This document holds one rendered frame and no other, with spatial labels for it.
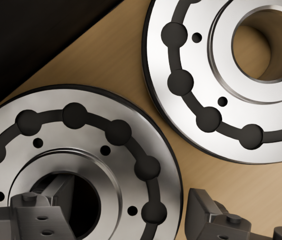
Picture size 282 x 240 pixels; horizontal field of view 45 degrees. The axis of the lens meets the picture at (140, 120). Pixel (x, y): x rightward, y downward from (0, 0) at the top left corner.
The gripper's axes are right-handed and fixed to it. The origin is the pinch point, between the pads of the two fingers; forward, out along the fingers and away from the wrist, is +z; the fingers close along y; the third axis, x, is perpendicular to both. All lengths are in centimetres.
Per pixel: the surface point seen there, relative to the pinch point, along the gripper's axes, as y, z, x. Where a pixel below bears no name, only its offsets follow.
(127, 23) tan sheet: -1.1, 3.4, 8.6
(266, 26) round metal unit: 5.5, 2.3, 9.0
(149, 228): 1.0, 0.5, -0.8
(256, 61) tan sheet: 5.7, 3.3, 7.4
